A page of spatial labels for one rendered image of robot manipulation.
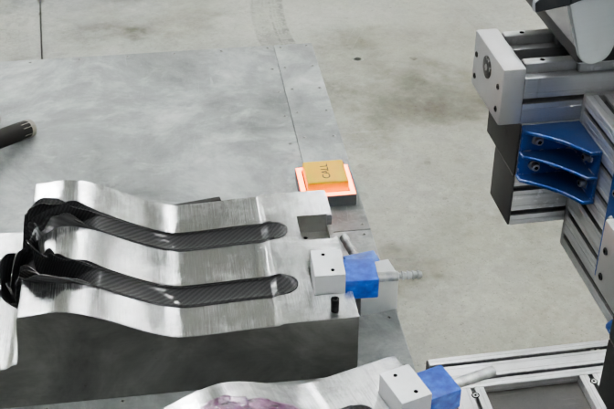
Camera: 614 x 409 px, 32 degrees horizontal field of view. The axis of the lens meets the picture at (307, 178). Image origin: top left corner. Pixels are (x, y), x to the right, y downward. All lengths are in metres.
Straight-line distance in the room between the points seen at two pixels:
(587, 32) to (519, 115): 0.94
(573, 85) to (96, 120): 0.76
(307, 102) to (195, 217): 0.48
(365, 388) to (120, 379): 0.28
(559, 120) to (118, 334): 0.73
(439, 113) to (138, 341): 2.32
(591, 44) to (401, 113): 2.78
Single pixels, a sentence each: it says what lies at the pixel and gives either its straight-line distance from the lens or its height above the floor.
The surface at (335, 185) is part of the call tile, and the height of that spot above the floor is 0.83.
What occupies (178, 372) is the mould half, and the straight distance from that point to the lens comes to 1.23.
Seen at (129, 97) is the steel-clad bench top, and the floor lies 0.80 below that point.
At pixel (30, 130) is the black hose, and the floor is 0.82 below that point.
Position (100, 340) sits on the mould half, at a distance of 1.20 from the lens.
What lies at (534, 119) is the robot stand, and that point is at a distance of 1.56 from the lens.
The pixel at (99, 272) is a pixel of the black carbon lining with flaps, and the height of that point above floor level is 0.92.
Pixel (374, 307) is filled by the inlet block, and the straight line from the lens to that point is 1.34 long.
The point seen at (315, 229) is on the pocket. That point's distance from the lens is 1.37.
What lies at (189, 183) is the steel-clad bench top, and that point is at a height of 0.80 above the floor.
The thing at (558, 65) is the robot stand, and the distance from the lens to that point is 1.55.
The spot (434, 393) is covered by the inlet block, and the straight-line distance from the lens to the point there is 1.15.
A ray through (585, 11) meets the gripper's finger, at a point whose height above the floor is 1.43.
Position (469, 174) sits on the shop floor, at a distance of 3.11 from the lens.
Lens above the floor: 1.67
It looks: 33 degrees down
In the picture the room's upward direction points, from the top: straight up
